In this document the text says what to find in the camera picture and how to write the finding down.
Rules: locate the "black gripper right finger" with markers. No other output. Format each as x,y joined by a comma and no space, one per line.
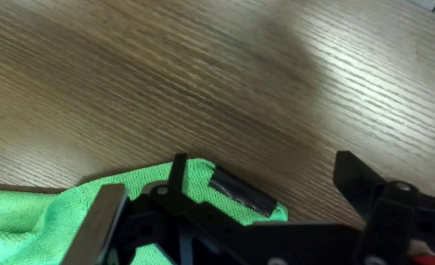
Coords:
399,220

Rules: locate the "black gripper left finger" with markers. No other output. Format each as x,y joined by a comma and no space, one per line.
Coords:
187,233

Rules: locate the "green towel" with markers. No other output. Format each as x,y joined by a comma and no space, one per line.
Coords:
38,229

